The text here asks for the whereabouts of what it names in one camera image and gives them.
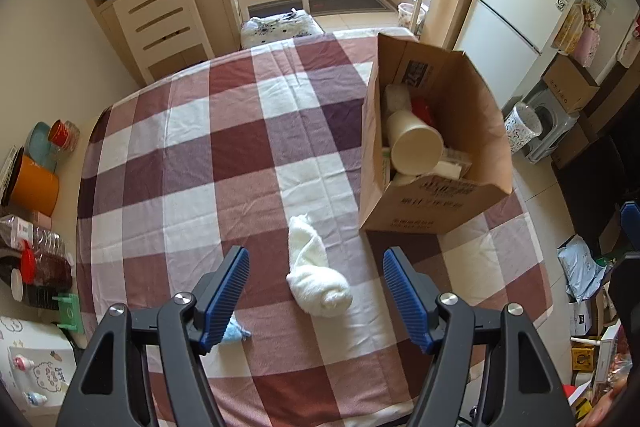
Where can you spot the green plastic holder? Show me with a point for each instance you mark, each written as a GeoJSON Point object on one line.
{"type": "Point", "coordinates": [70, 312]}

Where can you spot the grey floor mat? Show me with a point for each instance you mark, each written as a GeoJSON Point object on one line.
{"type": "Point", "coordinates": [350, 3]}

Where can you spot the teal plates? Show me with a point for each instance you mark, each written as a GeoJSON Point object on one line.
{"type": "Point", "coordinates": [41, 147]}

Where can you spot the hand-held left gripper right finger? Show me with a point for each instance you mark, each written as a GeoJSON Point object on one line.
{"type": "Point", "coordinates": [407, 302]}

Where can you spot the small yellow box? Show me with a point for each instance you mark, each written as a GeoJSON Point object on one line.
{"type": "Point", "coordinates": [584, 357]}

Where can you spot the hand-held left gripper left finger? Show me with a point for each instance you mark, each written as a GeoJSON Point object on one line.
{"type": "Point", "coordinates": [225, 302]}

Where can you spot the grey mailer bag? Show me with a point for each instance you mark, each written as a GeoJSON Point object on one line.
{"type": "Point", "coordinates": [580, 267]}

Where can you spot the red packet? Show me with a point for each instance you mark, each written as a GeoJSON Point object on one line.
{"type": "Point", "coordinates": [424, 111]}

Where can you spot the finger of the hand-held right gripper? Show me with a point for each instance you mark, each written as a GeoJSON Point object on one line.
{"type": "Point", "coordinates": [631, 222]}
{"type": "Point", "coordinates": [627, 292]}

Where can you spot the patterned seat cushion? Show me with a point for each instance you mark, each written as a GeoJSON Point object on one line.
{"type": "Point", "coordinates": [280, 29]}

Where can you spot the grey plastic stool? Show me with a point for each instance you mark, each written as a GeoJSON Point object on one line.
{"type": "Point", "coordinates": [555, 127]}

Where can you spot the red jar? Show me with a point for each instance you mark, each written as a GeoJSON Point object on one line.
{"type": "Point", "coordinates": [65, 135]}

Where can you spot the yellow gift bag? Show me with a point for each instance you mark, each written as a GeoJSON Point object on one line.
{"type": "Point", "coordinates": [567, 29]}

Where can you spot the dark bottle red cap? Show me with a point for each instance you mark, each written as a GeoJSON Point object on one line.
{"type": "Point", "coordinates": [50, 274]}

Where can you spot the white plastic cup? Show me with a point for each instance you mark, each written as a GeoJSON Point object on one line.
{"type": "Point", "coordinates": [415, 147]}

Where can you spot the checkered tablecloth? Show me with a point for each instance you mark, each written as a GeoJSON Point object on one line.
{"type": "Point", "coordinates": [225, 157]}

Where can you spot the patterned wastebasket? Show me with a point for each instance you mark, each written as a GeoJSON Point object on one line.
{"type": "Point", "coordinates": [520, 132]}

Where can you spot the white cartoon box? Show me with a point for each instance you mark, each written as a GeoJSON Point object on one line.
{"type": "Point", "coordinates": [35, 357]}

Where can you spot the blue pompom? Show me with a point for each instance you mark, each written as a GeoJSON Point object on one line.
{"type": "Point", "coordinates": [234, 332]}

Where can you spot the brown cardboard box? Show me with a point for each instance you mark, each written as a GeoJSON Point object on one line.
{"type": "Point", "coordinates": [425, 207]}

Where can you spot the small white box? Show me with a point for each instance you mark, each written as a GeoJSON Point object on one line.
{"type": "Point", "coordinates": [582, 317]}

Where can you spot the pink hanging cloth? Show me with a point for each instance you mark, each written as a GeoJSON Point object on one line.
{"type": "Point", "coordinates": [630, 42]}

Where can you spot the clear water bottle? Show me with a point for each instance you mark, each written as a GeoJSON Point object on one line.
{"type": "Point", "coordinates": [40, 237]}

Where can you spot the orange container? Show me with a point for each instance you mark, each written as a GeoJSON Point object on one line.
{"type": "Point", "coordinates": [35, 187]}

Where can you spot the pink gift bag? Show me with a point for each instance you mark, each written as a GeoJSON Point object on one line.
{"type": "Point", "coordinates": [586, 47]}

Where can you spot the white refrigerator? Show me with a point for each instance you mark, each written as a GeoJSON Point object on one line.
{"type": "Point", "coordinates": [515, 7]}

